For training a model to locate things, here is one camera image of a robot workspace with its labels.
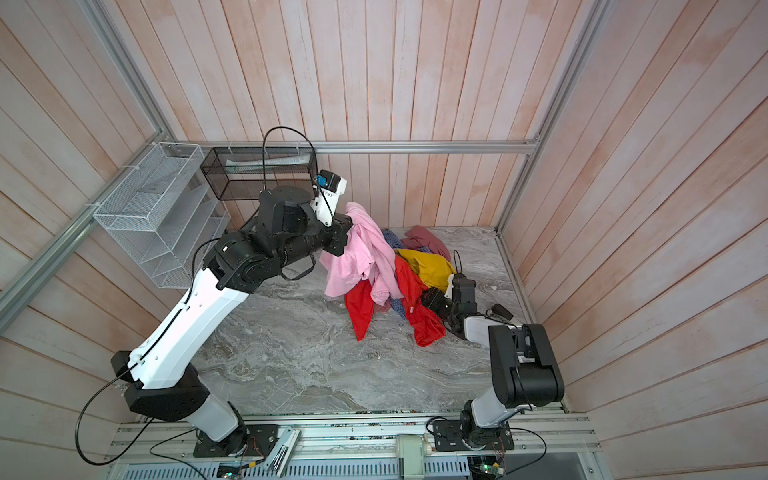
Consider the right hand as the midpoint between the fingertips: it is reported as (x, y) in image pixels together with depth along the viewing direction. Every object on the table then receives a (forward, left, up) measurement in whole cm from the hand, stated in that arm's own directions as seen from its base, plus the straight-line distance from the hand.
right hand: (427, 295), depth 96 cm
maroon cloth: (+28, +1, -2) cm, 28 cm away
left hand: (-8, +21, +39) cm, 45 cm away
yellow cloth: (+4, -2, +10) cm, 10 cm away
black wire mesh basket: (+36, +66, +22) cm, 78 cm away
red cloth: (-11, +1, 0) cm, 11 cm away
